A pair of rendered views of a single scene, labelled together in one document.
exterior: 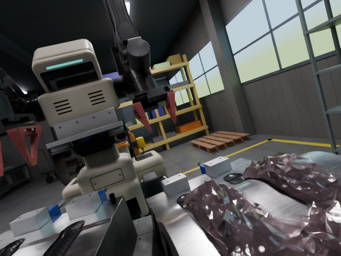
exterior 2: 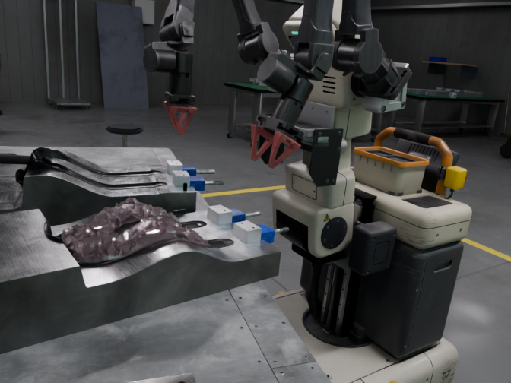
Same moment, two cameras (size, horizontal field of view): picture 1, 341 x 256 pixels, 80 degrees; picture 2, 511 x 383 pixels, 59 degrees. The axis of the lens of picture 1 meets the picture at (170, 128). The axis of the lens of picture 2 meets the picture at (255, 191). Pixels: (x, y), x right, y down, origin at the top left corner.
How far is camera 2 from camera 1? 0.92 m
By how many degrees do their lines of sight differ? 68
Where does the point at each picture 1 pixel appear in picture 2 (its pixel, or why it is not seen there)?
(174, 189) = (210, 215)
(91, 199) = (176, 177)
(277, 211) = (121, 231)
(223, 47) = not seen: outside the picture
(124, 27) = (305, 25)
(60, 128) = not seen: hidden behind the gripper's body
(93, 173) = (296, 169)
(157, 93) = (270, 125)
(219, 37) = not seen: outside the picture
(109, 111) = (328, 110)
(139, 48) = (266, 70)
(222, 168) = (240, 234)
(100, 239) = (140, 194)
